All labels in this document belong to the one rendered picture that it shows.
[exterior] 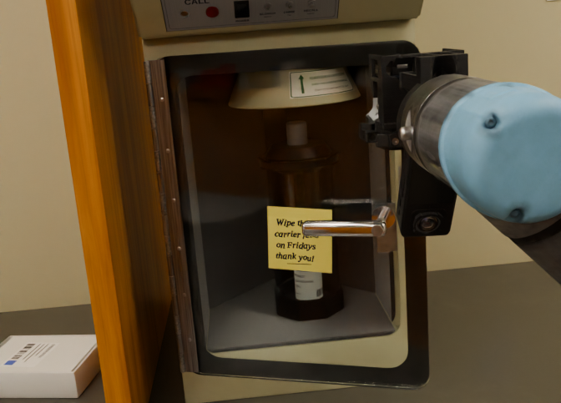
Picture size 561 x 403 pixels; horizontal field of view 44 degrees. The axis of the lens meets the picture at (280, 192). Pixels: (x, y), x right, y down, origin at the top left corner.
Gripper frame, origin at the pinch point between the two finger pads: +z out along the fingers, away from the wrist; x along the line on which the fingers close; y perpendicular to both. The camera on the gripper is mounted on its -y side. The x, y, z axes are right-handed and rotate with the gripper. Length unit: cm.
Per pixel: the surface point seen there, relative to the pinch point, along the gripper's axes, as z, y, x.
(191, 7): 6.0, 12.9, 19.5
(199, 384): 11.5, -34.3, 23.8
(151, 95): 10.1, 3.6, 25.4
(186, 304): 9.9, -22.5, 24.1
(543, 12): 55, 9, -41
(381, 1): 7.0, 12.0, -1.3
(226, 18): 7.4, 11.4, 15.9
